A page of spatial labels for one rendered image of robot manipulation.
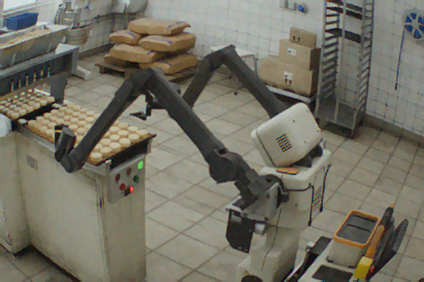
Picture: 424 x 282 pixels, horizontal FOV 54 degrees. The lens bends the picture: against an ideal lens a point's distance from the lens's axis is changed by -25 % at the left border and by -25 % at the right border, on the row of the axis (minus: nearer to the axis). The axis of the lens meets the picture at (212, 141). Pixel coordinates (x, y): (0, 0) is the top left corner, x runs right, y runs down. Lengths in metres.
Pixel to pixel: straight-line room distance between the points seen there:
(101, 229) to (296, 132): 0.98
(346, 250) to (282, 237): 0.28
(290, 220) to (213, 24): 4.89
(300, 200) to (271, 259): 0.29
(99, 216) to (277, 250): 0.78
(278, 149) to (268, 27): 4.49
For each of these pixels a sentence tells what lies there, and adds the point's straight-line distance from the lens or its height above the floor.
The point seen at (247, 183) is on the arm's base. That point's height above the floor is 1.09.
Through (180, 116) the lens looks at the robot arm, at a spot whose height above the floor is 1.22.
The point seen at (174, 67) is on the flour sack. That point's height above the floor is 0.20.
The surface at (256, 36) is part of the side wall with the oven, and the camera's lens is 6.14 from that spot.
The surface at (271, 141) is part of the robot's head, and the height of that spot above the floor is 1.17.
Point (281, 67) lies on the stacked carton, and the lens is 5.52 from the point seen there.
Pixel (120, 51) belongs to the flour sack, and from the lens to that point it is 6.00.
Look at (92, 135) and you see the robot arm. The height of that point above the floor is 1.10.
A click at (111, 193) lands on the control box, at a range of 2.11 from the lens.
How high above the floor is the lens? 1.80
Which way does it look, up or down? 23 degrees down
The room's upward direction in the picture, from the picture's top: 6 degrees clockwise
